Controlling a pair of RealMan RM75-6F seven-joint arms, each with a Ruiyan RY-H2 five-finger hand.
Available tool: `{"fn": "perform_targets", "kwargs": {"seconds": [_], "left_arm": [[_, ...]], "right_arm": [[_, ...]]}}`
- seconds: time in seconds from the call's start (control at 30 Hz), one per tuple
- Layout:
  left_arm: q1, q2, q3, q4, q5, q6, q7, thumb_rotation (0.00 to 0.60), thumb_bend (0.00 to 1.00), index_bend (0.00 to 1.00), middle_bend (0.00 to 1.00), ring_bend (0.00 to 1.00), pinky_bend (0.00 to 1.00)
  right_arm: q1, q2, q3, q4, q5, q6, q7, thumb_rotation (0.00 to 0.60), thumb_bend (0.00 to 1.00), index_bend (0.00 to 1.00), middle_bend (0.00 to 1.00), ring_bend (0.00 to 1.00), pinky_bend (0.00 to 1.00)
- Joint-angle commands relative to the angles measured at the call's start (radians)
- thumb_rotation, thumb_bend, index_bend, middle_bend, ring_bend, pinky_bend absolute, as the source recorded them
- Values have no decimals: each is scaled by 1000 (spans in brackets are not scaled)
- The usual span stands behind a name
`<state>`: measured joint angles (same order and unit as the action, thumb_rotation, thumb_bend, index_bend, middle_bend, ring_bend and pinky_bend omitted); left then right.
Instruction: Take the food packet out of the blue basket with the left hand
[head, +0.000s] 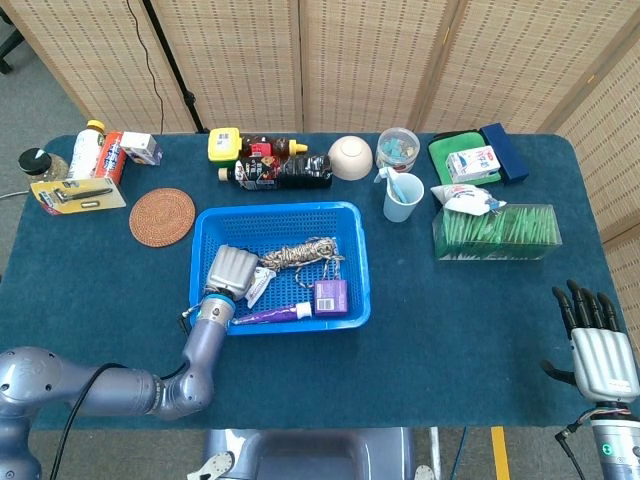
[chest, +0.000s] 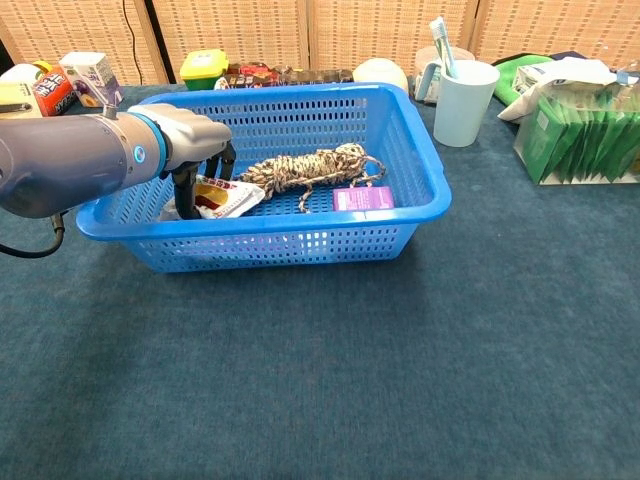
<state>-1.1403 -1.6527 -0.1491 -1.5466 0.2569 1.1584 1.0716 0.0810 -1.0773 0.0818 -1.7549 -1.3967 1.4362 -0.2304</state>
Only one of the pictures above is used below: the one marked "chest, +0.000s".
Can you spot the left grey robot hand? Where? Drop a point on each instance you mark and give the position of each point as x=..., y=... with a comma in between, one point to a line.
x=192, y=137

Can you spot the white red snack packet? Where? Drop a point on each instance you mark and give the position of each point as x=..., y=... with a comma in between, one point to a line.
x=232, y=197

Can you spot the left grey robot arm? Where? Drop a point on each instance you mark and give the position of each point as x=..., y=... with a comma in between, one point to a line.
x=70, y=160

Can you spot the blue plastic perforated basket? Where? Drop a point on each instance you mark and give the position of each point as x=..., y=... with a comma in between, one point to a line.
x=310, y=235

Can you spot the green yellow lidded container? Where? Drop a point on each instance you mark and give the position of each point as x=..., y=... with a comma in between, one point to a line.
x=202, y=69

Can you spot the dark red snack packages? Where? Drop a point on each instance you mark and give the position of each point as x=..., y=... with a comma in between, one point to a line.
x=280, y=76

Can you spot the purple white drink carton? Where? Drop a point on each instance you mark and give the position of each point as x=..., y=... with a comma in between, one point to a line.
x=92, y=80

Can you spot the red orange snack can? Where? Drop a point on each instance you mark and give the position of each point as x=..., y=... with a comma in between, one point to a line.
x=54, y=95

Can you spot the woven bamboo folding screen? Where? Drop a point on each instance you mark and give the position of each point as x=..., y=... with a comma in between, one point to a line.
x=320, y=30

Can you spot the yellow packaged tool card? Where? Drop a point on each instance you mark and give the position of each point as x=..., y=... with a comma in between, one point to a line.
x=15, y=102

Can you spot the small purple box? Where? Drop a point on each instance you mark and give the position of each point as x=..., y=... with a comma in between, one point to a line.
x=363, y=198

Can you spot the cream ceramic bowl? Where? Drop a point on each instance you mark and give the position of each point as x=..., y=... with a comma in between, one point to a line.
x=382, y=72

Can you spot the light blue toothbrush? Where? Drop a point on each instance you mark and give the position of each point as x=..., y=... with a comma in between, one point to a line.
x=444, y=45

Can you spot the light blue plastic cup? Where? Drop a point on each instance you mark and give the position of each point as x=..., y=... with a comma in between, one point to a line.
x=464, y=105

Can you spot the green cloth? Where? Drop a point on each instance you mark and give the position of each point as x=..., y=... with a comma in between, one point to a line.
x=515, y=75

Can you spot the white crumpled paper bag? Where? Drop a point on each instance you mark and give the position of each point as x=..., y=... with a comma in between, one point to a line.
x=560, y=80

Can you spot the clear box of green packets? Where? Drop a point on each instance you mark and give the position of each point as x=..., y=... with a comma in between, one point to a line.
x=575, y=140

